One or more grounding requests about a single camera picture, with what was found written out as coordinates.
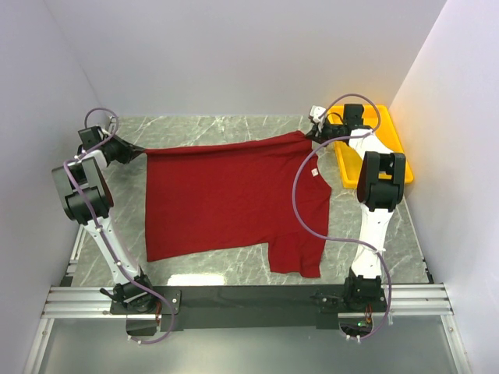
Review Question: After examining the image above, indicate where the yellow plastic tray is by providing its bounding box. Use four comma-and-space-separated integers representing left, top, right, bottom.
327, 104, 404, 189

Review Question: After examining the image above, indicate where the red t shirt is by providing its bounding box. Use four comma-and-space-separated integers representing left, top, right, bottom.
145, 131, 331, 278

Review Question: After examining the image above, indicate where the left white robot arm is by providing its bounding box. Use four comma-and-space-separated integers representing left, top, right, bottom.
51, 125, 157, 313

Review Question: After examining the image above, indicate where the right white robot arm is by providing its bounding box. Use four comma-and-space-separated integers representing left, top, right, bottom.
306, 104, 406, 311

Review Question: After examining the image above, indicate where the black base beam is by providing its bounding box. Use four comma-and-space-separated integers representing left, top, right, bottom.
108, 284, 391, 332

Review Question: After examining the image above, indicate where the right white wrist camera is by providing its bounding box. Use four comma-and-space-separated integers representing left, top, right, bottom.
309, 105, 327, 131

